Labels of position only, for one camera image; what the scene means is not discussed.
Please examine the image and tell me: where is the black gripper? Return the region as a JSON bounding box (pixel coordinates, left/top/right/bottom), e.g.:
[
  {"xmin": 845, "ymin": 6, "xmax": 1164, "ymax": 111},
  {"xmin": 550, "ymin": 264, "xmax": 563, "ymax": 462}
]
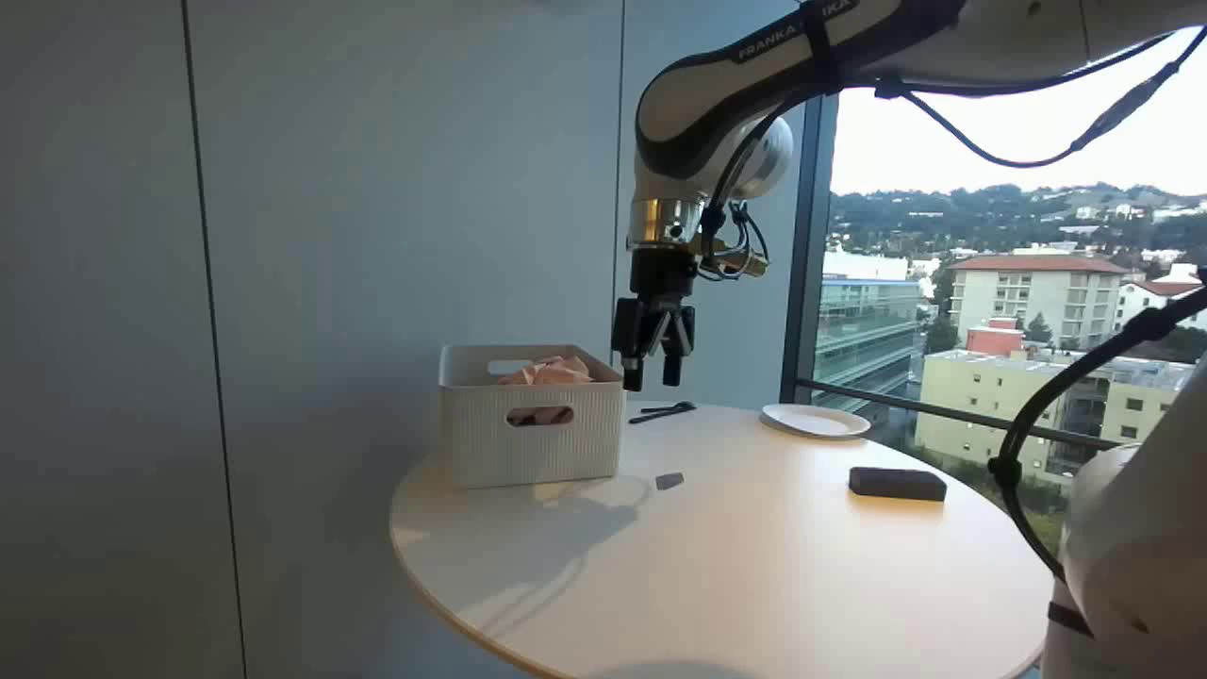
[{"xmin": 611, "ymin": 240, "xmax": 703, "ymax": 397}]

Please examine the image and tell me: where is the white plastic basket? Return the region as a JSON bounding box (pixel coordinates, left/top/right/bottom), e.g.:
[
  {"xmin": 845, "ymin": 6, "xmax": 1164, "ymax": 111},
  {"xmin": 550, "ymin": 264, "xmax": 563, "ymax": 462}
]
[{"xmin": 432, "ymin": 338, "xmax": 628, "ymax": 489}]

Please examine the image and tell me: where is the black pen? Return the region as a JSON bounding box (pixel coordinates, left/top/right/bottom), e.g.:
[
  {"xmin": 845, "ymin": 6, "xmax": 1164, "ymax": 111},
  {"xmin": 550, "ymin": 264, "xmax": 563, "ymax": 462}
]
[{"xmin": 627, "ymin": 397, "xmax": 698, "ymax": 431}]

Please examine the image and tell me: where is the white paper plate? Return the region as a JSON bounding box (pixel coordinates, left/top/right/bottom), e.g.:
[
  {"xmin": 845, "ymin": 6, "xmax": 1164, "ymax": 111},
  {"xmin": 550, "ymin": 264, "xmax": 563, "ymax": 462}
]
[{"xmin": 759, "ymin": 398, "xmax": 874, "ymax": 440}]

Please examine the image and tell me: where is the glass office building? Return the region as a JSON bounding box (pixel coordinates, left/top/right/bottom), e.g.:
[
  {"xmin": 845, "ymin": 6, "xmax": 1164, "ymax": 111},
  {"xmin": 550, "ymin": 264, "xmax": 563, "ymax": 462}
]
[{"xmin": 815, "ymin": 271, "xmax": 928, "ymax": 408}]

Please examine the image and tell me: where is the dark balcony railing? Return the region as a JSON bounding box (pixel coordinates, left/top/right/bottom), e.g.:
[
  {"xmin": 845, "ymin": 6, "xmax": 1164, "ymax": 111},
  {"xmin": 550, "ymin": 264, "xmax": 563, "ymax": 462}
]
[{"xmin": 794, "ymin": 372, "xmax": 1087, "ymax": 451}]

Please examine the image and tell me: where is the black rectangular block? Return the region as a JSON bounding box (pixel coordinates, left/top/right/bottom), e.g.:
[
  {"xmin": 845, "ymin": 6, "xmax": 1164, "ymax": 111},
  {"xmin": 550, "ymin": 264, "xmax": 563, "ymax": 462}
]
[{"xmin": 845, "ymin": 462, "xmax": 952, "ymax": 506}]

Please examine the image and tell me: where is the yellow green building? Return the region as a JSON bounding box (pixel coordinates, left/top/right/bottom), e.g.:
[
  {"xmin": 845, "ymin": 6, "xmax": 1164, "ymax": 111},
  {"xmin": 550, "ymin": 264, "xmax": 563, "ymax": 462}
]
[{"xmin": 914, "ymin": 348, "xmax": 1198, "ymax": 482}]

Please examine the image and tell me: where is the beige building with red roof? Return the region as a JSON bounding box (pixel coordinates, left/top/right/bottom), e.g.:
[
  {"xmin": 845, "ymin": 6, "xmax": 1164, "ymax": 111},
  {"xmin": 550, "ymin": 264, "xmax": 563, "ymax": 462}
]
[{"xmin": 947, "ymin": 254, "xmax": 1130, "ymax": 355}]

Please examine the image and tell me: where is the yellow wrist camera mount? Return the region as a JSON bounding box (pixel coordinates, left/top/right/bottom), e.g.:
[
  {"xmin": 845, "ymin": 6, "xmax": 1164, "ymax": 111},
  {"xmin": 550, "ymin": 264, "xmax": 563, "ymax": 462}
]
[{"xmin": 694, "ymin": 225, "xmax": 774, "ymax": 284}]

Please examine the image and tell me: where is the dark window frame post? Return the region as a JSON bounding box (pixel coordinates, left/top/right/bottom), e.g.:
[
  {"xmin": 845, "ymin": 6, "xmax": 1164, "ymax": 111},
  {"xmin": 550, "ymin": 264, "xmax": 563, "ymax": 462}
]
[{"xmin": 777, "ymin": 91, "xmax": 845, "ymax": 408}]

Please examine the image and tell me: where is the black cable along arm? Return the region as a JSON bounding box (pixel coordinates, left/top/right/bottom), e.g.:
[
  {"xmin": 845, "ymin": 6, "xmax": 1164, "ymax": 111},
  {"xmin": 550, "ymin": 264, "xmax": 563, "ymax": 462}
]
[{"xmin": 703, "ymin": 23, "xmax": 1207, "ymax": 580}]

